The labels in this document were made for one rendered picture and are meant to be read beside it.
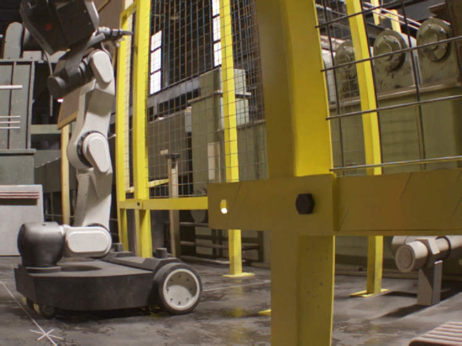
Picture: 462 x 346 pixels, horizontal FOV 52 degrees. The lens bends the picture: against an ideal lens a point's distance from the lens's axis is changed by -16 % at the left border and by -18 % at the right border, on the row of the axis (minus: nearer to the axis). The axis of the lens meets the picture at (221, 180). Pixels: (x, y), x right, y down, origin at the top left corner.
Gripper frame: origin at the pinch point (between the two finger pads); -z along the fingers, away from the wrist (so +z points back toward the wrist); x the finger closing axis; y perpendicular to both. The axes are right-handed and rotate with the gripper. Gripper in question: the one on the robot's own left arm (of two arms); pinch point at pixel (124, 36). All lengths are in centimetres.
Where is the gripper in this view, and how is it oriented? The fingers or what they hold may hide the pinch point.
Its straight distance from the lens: 301.1
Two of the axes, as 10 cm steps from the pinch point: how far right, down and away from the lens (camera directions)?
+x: -5.6, 0.5, 8.3
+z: -8.3, 0.1, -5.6
